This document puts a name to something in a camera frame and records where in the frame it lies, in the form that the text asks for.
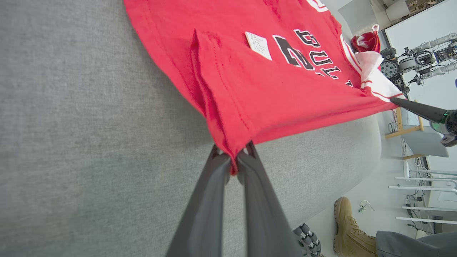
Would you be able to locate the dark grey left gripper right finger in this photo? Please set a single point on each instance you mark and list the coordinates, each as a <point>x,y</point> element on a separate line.
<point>266,221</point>

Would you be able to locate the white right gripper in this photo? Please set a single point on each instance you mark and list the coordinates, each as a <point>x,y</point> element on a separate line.
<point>450,126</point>

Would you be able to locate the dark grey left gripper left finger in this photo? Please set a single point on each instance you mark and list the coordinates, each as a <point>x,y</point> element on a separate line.
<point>203,221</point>

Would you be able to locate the red white basketball jersey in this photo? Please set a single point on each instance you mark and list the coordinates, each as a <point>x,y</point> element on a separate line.
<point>267,89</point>

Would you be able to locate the black grey robot base wheel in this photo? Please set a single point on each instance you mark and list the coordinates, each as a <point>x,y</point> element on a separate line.
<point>307,241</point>

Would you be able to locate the grey chair seat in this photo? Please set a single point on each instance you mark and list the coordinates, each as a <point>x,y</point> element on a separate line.
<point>426,142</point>

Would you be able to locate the white grey background robot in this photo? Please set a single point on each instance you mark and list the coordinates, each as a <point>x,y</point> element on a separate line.
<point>410,62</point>

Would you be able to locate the white metal rack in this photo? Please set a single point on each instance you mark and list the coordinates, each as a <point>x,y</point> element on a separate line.
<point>425,187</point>

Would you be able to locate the tan work boot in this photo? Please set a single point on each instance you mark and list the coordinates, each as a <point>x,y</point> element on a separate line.
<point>351,232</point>

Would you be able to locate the small red white garment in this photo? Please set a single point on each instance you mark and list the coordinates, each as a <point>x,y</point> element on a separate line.
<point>367,41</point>

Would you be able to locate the white cylinder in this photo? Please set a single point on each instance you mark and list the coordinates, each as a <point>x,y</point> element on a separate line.
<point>397,10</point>

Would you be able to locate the grey trouser leg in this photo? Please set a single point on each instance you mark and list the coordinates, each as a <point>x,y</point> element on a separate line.
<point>417,245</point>

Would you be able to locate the light wooden frame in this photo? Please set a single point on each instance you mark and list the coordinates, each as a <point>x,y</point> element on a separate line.
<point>399,123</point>

